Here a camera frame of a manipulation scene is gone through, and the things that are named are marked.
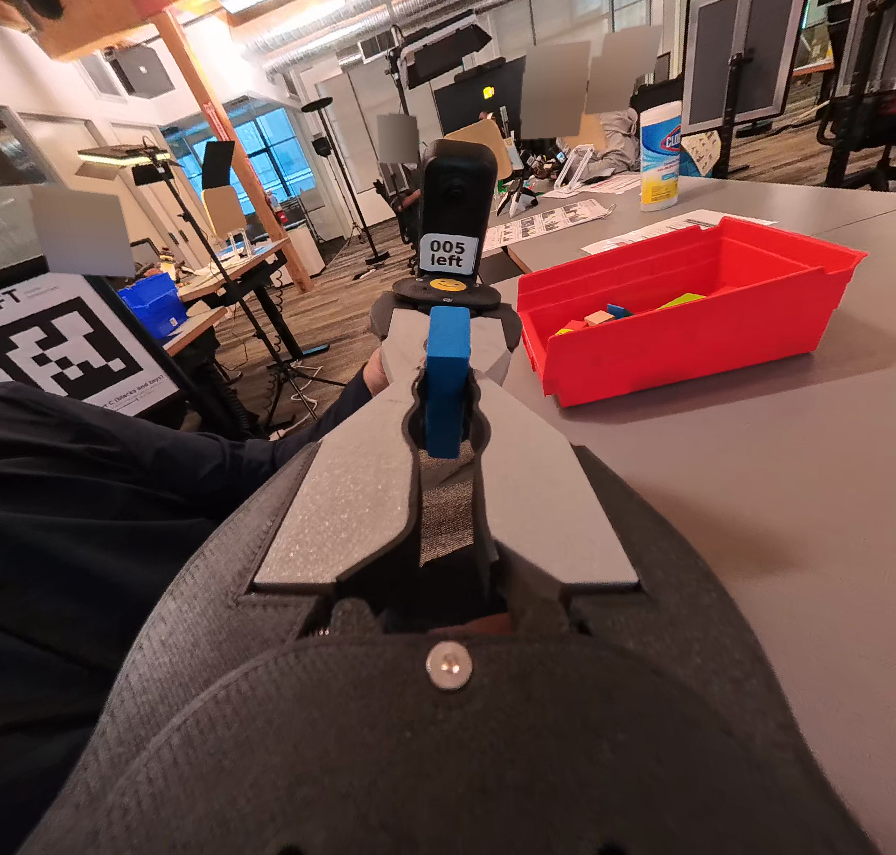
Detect white paper sheet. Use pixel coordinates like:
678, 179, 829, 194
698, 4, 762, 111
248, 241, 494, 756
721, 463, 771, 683
581, 209, 778, 255

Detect wooden top desk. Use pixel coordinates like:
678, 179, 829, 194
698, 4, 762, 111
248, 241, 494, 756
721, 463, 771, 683
162, 238, 330, 380

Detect black office chair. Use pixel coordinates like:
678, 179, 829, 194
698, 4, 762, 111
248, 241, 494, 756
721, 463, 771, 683
815, 0, 896, 191

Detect printed picture sheet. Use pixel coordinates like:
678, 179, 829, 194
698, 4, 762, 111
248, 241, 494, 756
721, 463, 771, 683
482, 198, 618, 254

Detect black monitor screen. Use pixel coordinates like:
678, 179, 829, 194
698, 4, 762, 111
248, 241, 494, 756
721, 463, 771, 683
433, 57, 526, 138

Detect silver ceiling duct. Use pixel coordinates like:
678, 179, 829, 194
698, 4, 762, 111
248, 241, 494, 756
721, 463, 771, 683
203, 0, 568, 72

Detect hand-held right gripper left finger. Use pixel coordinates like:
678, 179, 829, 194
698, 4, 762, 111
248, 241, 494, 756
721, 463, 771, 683
252, 368, 426, 588

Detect person's left forearm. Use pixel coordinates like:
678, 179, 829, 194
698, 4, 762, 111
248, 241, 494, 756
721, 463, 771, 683
0, 368, 373, 520

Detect black flag panel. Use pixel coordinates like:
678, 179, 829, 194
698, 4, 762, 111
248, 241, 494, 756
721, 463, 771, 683
202, 141, 235, 191

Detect black framed marker sign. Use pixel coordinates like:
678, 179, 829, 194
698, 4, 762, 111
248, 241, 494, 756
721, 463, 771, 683
0, 270, 211, 422

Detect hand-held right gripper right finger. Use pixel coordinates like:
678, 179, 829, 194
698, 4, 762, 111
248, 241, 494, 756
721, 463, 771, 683
469, 372, 641, 597

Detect wooden post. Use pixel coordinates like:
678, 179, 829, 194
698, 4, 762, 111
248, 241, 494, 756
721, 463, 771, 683
149, 9, 315, 294

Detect printed paper card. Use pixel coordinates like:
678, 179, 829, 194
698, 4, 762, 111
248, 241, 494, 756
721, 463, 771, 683
680, 130, 723, 177

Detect black studio light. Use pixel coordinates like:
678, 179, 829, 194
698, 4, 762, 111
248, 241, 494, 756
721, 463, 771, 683
402, 18, 492, 89

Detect grey panel on stand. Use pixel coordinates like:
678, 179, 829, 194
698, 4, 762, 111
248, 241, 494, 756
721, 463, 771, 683
682, 0, 818, 136

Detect white folding stand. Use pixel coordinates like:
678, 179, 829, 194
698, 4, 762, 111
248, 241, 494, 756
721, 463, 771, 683
553, 144, 597, 192

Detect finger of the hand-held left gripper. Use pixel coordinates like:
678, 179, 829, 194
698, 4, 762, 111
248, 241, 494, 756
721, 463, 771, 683
378, 307, 431, 408
466, 312, 517, 388

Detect red plastic bin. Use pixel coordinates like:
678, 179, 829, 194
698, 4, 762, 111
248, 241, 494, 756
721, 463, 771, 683
517, 215, 869, 408

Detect tan wooden board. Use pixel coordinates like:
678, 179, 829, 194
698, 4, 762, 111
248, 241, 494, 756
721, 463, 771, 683
443, 120, 517, 178

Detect pale board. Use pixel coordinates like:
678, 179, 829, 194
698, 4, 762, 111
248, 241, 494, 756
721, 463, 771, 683
202, 186, 247, 240

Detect narrow blue block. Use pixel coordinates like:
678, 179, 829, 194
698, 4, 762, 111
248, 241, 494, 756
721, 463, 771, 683
423, 305, 473, 460

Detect blue plastic bin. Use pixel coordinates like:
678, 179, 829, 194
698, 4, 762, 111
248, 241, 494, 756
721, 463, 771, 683
118, 272, 189, 341

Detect white wipes canister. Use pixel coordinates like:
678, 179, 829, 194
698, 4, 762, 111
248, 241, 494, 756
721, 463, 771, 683
639, 101, 683, 212

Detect LED panel light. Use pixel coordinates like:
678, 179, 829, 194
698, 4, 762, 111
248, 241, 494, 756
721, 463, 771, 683
77, 144, 172, 170

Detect white cabinet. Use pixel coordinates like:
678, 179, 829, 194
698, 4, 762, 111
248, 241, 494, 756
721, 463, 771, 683
287, 227, 325, 278

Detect black hanging speaker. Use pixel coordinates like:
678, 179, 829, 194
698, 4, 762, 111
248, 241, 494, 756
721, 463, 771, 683
108, 46, 175, 98

